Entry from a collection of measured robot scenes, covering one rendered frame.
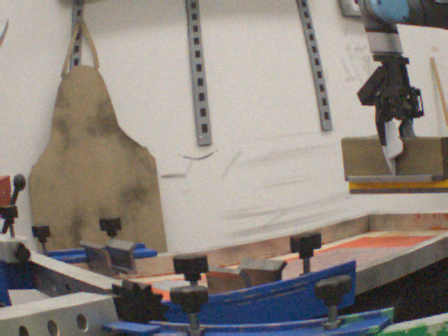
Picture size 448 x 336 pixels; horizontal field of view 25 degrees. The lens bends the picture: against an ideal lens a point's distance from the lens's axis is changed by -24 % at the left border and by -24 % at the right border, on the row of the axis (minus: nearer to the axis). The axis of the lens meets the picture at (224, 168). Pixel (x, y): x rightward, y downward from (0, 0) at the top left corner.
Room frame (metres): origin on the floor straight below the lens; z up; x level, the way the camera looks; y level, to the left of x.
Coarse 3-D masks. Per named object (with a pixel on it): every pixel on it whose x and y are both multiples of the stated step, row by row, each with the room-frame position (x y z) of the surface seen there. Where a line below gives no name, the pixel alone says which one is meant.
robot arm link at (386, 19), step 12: (372, 0) 1.82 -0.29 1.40; (384, 0) 1.79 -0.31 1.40; (396, 0) 1.79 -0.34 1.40; (408, 0) 1.82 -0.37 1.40; (372, 12) 1.86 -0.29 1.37; (384, 12) 1.79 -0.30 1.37; (396, 12) 1.79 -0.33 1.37; (408, 12) 1.80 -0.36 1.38; (420, 12) 1.82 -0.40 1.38; (384, 24) 1.90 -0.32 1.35; (408, 24) 1.84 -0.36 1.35; (420, 24) 1.84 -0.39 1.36
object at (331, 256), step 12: (360, 240) 2.13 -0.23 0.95; (372, 240) 2.09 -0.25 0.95; (384, 240) 2.05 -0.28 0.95; (396, 240) 2.01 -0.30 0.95; (324, 252) 2.07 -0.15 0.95; (336, 252) 2.04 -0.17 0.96; (348, 252) 2.00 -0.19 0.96; (360, 252) 1.97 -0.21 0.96; (372, 252) 1.93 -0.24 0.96; (288, 264) 2.00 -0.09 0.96; (300, 264) 1.97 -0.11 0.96; (312, 264) 1.95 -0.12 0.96; (324, 264) 1.92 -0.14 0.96; (336, 264) 1.89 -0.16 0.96; (204, 276) 1.98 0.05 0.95; (288, 276) 1.86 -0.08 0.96
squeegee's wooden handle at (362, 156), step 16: (352, 144) 2.08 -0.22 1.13; (368, 144) 2.03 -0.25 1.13; (416, 144) 1.88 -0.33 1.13; (432, 144) 1.83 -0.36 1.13; (352, 160) 2.08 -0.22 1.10; (368, 160) 2.03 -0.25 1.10; (384, 160) 1.99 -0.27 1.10; (400, 160) 1.94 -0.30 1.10; (416, 160) 1.89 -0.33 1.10; (432, 160) 1.83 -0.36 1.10
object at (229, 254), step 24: (360, 216) 2.23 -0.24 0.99; (384, 216) 2.18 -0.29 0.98; (408, 216) 2.10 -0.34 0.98; (432, 216) 2.02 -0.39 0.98; (264, 240) 2.11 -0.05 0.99; (288, 240) 2.14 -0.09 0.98; (336, 240) 2.19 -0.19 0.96; (432, 240) 1.65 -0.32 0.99; (72, 264) 1.92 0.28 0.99; (144, 264) 2.00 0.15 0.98; (168, 264) 2.02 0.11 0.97; (216, 264) 2.07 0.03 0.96; (384, 264) 1.57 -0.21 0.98; (408, 264) 1.60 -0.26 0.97; (360, 288) 1.55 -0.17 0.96
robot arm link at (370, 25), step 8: (360, 0) 1.92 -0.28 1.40; (360, 8) 1.94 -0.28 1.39; (368, 16) 1.92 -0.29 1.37; (368, 24) 1.92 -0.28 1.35; (376, 24) 1.91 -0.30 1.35; (392, 24) 1.92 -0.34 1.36; (368, 32) 1.97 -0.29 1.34; (376, 32) 1.98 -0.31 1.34; (384, 32) 1.91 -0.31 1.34; (392, 32) 1.91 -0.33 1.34
